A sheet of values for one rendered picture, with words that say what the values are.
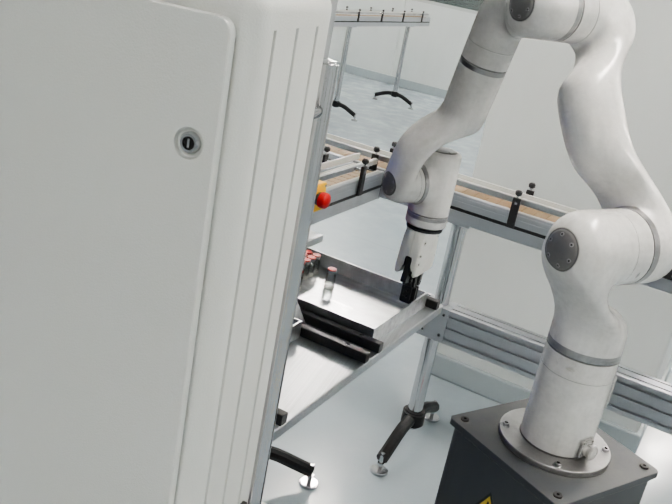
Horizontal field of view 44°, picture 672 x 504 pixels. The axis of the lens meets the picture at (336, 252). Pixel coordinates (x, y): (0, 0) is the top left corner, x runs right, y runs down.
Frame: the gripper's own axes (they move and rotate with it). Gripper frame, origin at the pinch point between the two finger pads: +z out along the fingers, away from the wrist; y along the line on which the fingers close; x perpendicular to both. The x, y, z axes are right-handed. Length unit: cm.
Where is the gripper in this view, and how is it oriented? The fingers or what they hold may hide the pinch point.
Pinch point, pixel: (409, 293)
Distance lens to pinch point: 178.0
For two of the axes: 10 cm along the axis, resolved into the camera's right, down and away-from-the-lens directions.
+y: -4.9, 2.3, -8.4
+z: -1.8, 9.2, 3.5
